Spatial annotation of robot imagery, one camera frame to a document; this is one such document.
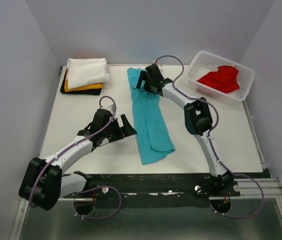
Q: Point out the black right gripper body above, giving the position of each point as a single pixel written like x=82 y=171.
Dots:
x=148 y=85

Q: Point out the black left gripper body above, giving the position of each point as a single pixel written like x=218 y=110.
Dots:
x=113 y=132

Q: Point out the cyan t shirt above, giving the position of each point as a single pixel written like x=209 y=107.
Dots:
x=153 y=139

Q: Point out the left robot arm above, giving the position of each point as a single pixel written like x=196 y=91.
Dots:
x=56 y=170

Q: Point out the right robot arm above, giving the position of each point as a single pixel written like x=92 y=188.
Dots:
x=198 y=122

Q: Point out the folded black t shirt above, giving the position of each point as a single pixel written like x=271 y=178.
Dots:
x=92 y=92

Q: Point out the folded yellow t shirt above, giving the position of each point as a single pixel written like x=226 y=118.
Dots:
x=93 y=86

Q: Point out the folded white t shirt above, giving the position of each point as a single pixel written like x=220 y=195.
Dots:
x=83 y=72

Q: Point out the red t shirt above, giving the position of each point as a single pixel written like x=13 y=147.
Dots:
x=223 y=80

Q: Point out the white plastic basket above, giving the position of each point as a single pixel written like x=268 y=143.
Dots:
x=205 y=62

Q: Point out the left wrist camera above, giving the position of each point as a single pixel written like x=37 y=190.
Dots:
x=111 y=108

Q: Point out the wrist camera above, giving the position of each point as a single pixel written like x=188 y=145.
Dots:
x=111 y=108
x=160 y=67

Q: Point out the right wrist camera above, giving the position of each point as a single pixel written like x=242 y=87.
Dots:
x=160 y=67

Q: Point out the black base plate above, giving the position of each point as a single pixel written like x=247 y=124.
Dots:
x=136 y=190

